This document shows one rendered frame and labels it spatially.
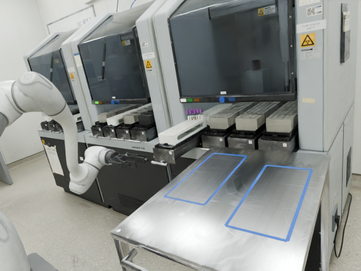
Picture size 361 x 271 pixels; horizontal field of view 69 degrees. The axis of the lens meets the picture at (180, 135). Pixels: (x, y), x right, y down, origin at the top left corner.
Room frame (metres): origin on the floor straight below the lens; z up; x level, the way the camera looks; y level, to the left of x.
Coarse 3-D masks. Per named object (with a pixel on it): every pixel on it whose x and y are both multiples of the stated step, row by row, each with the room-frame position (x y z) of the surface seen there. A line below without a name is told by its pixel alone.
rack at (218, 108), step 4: (220, 104) 1.67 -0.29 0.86; (224, 104) 1.66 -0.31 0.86; (228, 104) 1.64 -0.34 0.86; (212, 108) 1.62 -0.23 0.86; (216, 108) 1.59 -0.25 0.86; (220, 108) 1.58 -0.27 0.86; (224, 108) 1.55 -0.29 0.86; (204, 112) 1.53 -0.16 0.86; (208, 112) 1.52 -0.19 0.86; (212, 112) 1.49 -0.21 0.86; (216, 112) 1.48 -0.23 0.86; (200, 116) 1.45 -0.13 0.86; (204, 116) 1.44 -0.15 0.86; (208, 116) 1.42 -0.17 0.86; (208, 120) 1.42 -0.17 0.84; (208, 124) 1.42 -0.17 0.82
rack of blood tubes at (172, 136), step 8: (192, 120) 1.40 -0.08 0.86; (200, 120) 1.36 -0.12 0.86; (176, 128) 1.29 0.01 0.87; (184, 128) 1.27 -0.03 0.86; (192, 128) 1.38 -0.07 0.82; (200, 128) 1.35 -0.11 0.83; (160, 136) 1.23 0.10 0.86; (168, 136) 1.19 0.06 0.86; (176, 136) 1.19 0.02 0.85; (184, 136) 1.31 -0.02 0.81; (168, 144) 1.20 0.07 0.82; (176, 144) 1.18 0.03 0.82
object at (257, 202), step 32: (224, 160) 0.90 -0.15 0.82; (256, 160) 0.85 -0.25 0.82; (288, 160) 0.81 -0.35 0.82; (320, 160) 0.77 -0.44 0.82; (160, 192) 0.74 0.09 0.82; (192, 192) 0.70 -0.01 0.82; (224, 192) 0.67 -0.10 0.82; (256, 192) 0.64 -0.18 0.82; (288, 192) 0.62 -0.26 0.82; (320, 192) 0.59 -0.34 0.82; (128, 224) 0.60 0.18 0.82; (160, 224) 0.58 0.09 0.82; (192, 224) 0.55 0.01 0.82; (224, 224) 0.53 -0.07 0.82; (256, 224) 0.51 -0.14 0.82; (288, 224) 0.49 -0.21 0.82; (128, 256) 0.52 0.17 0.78; (192, 256) 0.45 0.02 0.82; (224, 256) 0.43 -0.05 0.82; (256, 256) 0.42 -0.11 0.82; (288, 256) 0.40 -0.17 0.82
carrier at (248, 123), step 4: (236, 120) 1.23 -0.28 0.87; (240, 120) 1.22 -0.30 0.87; (244, 120) 1.20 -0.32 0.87; (248, 120) 1.19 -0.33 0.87; (252, 120) 1.17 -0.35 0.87; (256, 120) 1.16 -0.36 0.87; (236, 124) 1.23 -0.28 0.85; (240, 124) 1.22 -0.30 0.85; (244, 124) 1.20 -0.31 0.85; (248, 124) 1.19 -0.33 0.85; (252, 124) 1.17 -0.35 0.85; (256, 124) 1.16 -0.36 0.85; (236, 128) 1.23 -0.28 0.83; (240, 128) 1.22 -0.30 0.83; (244, 128) 1.20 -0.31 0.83; (248, 128) 1.19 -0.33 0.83; (252, 128) 1.18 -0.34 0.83; (256, 128) 1.16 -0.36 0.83
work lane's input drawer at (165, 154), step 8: (192, 136) 1.27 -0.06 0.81; (200, 136) 1.31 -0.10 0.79; (160, 144) 1.22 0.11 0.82; (184, 144) 1.20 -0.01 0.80; (192, 144) 1.25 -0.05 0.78; (160, 152) 1.19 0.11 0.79; (168, 152) 1.15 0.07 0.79; (176, 152) 1.15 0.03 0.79; (184, 152) 1.19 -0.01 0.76; (160, 160) 1.20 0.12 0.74; (168, 160) 1.16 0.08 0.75
